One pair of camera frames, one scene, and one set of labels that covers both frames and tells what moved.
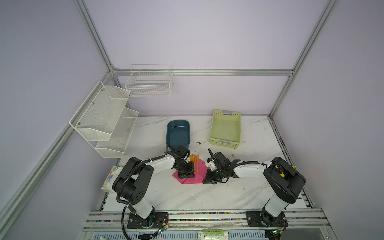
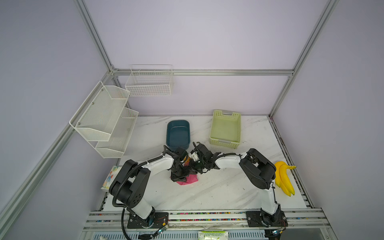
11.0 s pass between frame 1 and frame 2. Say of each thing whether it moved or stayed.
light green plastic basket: stayed
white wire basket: stayed
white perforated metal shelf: stayed
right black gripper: moved
